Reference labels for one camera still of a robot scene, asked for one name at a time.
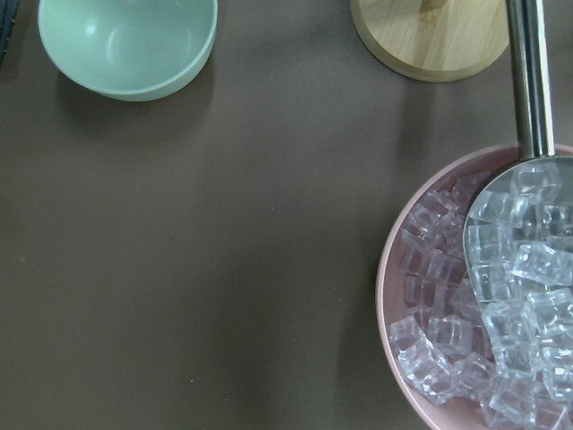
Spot pink bowl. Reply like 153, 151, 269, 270
375, 142, 573, 430

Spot grey folded cloth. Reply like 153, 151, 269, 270
0, 0, 20, 64

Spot metal ice scoop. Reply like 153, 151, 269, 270
463, 1, 572, 355

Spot mint green bowl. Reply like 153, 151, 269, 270
38, 1, 218, 101

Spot clear plastic ice cubes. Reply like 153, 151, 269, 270
389, 161, 572, 429

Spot wooden cup tree stand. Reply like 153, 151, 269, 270
349, 0, 509, 82

